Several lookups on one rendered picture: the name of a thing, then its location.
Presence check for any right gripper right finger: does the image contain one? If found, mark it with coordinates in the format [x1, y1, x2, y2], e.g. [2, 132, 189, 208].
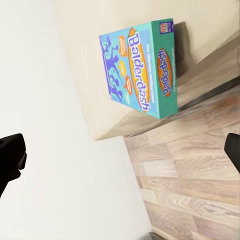
[224, 133, 240, 173]

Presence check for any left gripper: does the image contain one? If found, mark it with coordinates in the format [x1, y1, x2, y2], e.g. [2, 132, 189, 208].
[7, 153, 27, 184]

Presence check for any board game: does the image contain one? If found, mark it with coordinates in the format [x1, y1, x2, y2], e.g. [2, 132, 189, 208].
[100, 18, 178, 119]

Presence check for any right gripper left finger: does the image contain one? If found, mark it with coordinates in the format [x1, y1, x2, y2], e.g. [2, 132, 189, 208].
[0, 133, 26, 194]

